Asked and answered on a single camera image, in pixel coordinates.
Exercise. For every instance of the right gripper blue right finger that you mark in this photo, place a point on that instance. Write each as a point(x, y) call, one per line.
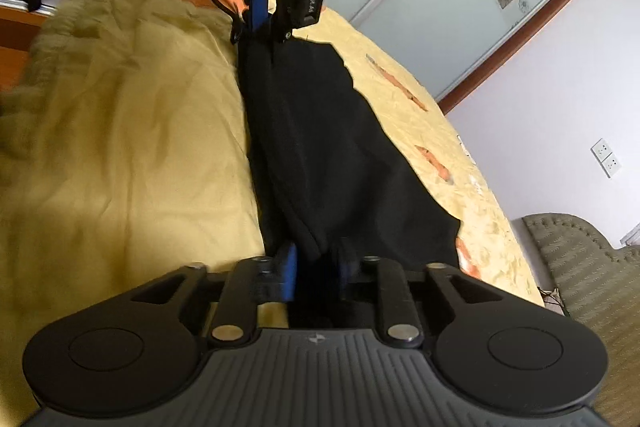
point(376, 295)

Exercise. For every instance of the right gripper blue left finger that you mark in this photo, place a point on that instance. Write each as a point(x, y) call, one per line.
point(253, 282)

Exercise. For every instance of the patterned pillow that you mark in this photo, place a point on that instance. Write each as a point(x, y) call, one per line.
point(553, 301)

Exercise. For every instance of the black pants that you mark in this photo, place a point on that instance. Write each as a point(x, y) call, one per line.
point(330, 181)

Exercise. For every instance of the white wall socket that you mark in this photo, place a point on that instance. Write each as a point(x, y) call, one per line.
point(606, 158)

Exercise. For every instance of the olive padded headboard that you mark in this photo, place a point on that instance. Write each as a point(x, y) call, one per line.
point(599, 287)

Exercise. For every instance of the yellow carrot print bedsheet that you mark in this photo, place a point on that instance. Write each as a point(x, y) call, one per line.
point(123, 157)

